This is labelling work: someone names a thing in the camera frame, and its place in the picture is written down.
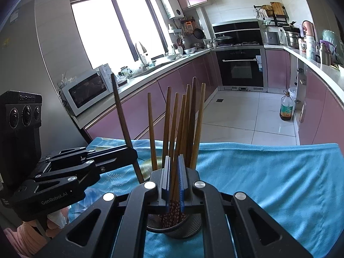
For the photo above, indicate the silver countertop appliance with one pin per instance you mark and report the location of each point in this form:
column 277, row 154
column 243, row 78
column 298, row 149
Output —
column 271, row 37

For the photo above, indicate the black range hood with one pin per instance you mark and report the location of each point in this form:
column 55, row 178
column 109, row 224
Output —
column 236, row 28

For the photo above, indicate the white wall water heater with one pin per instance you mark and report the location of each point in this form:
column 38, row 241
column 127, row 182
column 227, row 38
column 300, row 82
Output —
column 172, row 6

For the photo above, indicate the white microwave oven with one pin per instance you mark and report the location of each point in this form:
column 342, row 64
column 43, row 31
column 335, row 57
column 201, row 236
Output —
column 86, row 91

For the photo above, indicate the cooking oil bottle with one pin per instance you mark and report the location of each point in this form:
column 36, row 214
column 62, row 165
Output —
column 287, row 108

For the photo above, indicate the black wok with lid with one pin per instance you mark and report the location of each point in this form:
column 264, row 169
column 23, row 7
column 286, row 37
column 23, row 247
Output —
column 224, row 39

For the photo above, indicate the blue printed tablecloth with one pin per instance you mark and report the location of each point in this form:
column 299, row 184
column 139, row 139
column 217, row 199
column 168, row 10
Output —
column 255, row 180

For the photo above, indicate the stainless steel pot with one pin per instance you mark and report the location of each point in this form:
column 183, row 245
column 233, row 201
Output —
column 292, row 39

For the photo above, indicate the green countertop appliance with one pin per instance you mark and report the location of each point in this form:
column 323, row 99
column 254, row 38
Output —
column 330, row 40

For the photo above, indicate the black wall rack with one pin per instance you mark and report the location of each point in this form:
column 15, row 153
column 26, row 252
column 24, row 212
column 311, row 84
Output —
column 268, row 18

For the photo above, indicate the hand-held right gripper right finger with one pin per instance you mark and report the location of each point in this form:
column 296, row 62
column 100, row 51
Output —
column 181, row 177

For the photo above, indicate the bunch of wooden chopsticks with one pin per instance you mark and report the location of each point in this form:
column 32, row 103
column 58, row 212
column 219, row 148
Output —
column 192, row 113

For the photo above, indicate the black mesh holder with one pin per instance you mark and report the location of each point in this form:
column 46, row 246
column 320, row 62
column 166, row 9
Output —
column 185, row 228

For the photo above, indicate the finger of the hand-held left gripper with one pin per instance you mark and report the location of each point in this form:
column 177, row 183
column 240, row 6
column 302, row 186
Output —
column 121, row 158
column 75, row 153

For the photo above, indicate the steel sink faucet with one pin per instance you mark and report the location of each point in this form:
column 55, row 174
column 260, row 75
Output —
column 138, row 51

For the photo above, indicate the steel bowl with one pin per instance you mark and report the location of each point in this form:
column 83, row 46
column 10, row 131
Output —
column 189, row 50

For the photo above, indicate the person's left hand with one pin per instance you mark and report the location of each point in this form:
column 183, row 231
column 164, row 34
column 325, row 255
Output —
column 53, row 231

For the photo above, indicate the white plastic containers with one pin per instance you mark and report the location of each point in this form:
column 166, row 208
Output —
column 311, row 47

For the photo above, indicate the refrigerator label sticker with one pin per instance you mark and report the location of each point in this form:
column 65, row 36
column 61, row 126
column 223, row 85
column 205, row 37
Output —
column 15, row 16

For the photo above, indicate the wooden cutting board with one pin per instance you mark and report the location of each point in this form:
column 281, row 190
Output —
column 276, row 8

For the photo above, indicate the pink thermos jug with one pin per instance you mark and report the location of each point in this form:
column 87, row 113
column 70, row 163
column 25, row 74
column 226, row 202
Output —
column 308, row 28

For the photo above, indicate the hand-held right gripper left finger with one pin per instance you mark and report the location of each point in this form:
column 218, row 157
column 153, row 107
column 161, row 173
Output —
column 167, row 177

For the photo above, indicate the grey refrigerator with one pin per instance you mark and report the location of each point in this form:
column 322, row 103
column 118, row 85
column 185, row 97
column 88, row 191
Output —
column 18, row 59

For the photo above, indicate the pink kitchen base cabinets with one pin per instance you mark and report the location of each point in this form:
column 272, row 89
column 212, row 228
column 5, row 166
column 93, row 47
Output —
column 314, row 107
column 150, row 80

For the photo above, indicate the hanging frying pan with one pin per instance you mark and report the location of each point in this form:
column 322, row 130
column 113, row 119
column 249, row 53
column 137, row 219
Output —
column 199, row 33

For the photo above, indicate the black built-in oven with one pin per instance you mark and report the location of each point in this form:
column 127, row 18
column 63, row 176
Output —
column 239, row 70

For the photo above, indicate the kitchen window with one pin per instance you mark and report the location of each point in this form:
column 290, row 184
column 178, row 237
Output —
column 107, row 32

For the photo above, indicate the wooden chopstick red floral end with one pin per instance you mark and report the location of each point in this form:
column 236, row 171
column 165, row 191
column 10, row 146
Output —
column 121, row 113
column 174, row 182

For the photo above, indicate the steel thermos bottle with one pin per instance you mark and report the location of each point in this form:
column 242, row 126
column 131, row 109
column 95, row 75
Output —
column 324, row 55

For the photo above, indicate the white waste bin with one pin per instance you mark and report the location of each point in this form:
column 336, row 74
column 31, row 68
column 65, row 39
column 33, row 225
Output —
column 293, row 96

